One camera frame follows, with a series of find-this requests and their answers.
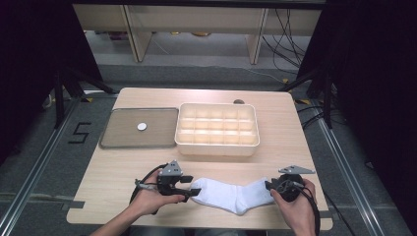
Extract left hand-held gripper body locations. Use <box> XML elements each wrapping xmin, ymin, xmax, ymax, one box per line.
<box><xmin>156</xmin><ymin>159</ymin><xmax>185</xmax><ymax>198</ymax></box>

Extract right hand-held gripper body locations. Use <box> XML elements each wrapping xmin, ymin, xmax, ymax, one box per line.
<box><xmin>268</xmin><ymin>164</ymin><xmax>317</xmax><ymax>203</ymax></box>

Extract white sock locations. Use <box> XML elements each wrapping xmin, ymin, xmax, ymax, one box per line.
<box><xmin>189</xmin><ymin>176</ymin><xmax>277</xmax><ymax>216</ymax></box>

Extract cream divided storage box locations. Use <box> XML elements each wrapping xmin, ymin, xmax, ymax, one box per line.
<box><xmin>173</xmin><ymin>102</ymin><xmax>261</xmax><ymax>157</ymax></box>

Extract person's right hand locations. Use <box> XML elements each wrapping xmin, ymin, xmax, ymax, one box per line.
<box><xmin>269</xmin><ymin>178</ymin><xmax>318</xmax><ymax>231</ymax></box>

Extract person's left hand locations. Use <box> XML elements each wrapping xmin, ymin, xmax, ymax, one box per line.
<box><xmin>129</xmin><ymin>178</ymin><xmax>187</xmax><ymax>218</ymax></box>

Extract black metal stand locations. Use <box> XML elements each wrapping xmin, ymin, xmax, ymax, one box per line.
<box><xmin>279</xmin><ymin>67</ymin><xmax>334</xmax><ymax>130</ymax></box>
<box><xmin>53</xmin><ymin>64</ymin><xmax>118</xmax><ymax>130</ymax></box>

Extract dark curtain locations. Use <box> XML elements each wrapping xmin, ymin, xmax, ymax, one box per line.
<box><xmin>0</xmin><ymin>0</ymin><xmax>104</xmax><ymax>166</ymax></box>
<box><xmin>296</xmin><ymin>0</ymin><xmax>417</xmax><ymax>235</ymax></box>

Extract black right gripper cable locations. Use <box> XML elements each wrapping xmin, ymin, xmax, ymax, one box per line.
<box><xmin>293</xmin><ymin>181</ymin><xmax>322</xmax><ymax>236</ymax></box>

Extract silver metal floor rail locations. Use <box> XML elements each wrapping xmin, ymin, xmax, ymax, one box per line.
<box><xmin>314</xmin><ymin>97</ymin><xmax>387</xmax><ymax>236</ymax></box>
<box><xmin>0</xmin><ymin>96</ymin><xmax>85</xmax><ymax>236</ymax></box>

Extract black floor cables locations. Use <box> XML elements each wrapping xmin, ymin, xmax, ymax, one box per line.
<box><xmin>295</xmin><ymin>103</ymin><xmax>346</xmax><ymax>131</ymax></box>

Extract bunch of black cables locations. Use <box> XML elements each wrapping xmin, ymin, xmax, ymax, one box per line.
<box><xmin>261</xmin><ymin>8</ymin><xmax>312</xmax><ymax>76</ymax></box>

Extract beige wooden desk frame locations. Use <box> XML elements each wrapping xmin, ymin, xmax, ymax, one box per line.
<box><xmin>72</xmin><ymin>3</ymin><xmax>323</xmax><ymax>65</ymax></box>

